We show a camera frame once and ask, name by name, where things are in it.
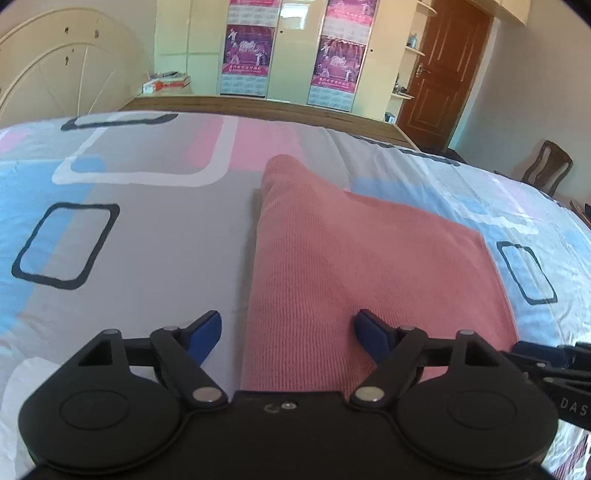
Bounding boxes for wooden bed frame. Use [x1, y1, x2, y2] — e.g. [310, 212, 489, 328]
[119, 95, 419, 151]

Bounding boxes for purple wall poster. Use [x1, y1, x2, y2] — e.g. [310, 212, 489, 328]
[308, 0, 377, 112]
[221, 0, 280, 99]

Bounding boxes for cream wardrobe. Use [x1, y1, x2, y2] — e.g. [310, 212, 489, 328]
[154, 0, 437, 125]

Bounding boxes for white and red box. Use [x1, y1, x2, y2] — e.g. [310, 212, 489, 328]
[141, 71, 191, 95]

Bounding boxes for patterned bedsheet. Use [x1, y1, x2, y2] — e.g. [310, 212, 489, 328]
[0, 111, 591, 480]

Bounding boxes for pink knit garment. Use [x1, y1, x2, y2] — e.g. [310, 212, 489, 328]
[240, 154, 518, 393]

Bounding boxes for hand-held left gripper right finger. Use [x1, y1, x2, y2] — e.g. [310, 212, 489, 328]
[349, 309, 502, 409]

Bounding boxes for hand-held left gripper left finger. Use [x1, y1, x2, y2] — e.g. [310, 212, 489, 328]
[76, 310, 229, 407]

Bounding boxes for brown wooden door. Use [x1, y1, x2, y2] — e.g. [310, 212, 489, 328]
[398, 0, 492, 151]

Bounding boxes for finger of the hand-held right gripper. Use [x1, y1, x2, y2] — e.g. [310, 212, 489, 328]
[512, 340, 591, 367]
[524, 364, 591, 386]

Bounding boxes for cream headboard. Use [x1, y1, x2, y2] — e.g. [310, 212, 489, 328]
[0, 9, 153, 127]

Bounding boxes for wooden chair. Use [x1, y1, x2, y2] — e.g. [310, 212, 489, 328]
[522, 140, 573, 195]

